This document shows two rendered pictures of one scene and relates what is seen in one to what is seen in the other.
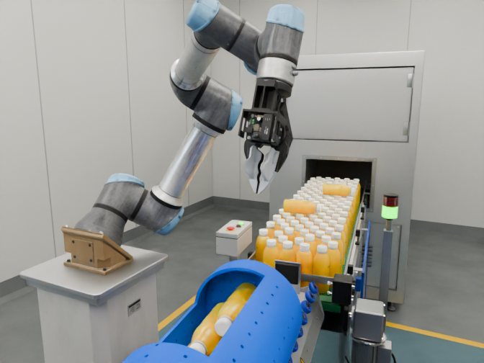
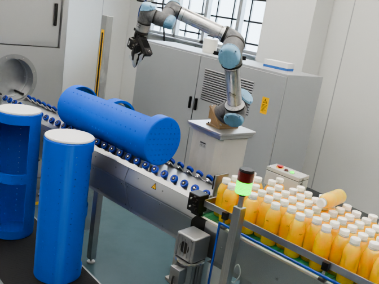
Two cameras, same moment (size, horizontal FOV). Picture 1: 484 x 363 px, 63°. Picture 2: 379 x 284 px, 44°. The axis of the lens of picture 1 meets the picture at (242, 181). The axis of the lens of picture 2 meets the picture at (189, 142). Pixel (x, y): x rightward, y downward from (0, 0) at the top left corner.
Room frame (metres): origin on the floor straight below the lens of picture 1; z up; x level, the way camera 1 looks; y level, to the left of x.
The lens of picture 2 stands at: (2.08, -2.37, 1.80)
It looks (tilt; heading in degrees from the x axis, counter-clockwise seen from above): 15 degrees down; 111
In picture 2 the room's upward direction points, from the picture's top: 9 degrees clockwise
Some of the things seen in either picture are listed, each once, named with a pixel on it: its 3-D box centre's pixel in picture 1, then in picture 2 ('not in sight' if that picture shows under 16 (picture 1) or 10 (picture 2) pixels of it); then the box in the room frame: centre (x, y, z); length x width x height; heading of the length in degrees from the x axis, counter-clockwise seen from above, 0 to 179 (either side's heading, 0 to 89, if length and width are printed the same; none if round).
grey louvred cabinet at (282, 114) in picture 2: not in sight; (207, 124); (0.44, 2.24, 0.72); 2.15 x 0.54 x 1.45; 154
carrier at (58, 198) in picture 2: not in sight; (63, 207); (0.49, -0.20, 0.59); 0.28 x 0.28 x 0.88
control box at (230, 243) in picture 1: (234, 236); (286, 179); (1.70, 0.03, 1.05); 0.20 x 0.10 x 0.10; 160
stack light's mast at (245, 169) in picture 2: (390, 212); (243, 187); (1.65, -0.64, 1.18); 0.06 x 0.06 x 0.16
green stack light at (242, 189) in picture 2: (390, 211); (243, 186); (1.65, -0.64, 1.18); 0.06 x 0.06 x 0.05
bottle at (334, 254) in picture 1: (331, 266); (228, 204); (1.53, -0.37, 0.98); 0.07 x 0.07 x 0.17
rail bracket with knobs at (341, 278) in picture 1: (341, 289); (198, 202); (1.39, -0.38, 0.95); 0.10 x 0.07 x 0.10; 70
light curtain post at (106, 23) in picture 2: not in sight; (95, 128); (0.11, 0.64, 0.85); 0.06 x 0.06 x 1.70; 70
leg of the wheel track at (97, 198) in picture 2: not in sight; (95, 222); (0.44, 0.24, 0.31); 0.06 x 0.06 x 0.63; 70
